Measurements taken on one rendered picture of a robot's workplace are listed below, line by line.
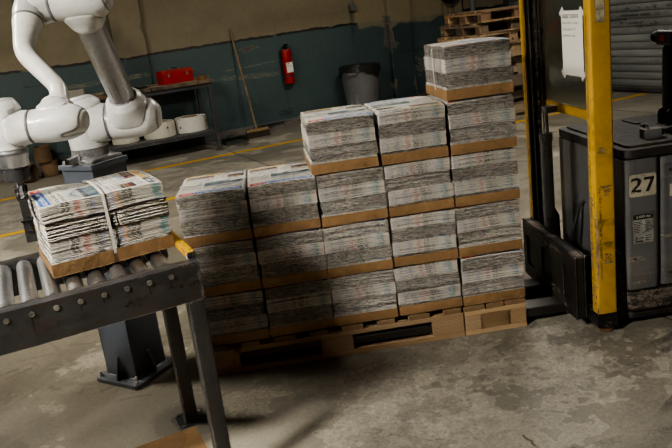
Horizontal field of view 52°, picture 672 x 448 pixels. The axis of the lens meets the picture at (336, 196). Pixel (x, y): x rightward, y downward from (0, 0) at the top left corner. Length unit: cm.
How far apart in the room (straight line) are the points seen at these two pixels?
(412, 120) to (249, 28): 712
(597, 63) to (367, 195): 105
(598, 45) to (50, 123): 200
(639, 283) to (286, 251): 153
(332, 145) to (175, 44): 686
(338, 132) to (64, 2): 113
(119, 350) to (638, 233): 230
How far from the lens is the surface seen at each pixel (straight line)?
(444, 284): 313
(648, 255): 327
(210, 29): 974
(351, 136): 289
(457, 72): 294
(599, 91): 296
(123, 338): 324
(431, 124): 294
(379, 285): 307
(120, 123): 297
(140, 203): 226
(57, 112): 223
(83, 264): 226
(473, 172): 302
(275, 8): 1005
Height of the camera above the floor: 146
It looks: 14 degrees down
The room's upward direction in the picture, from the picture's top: 7 degrees counter-clockwise
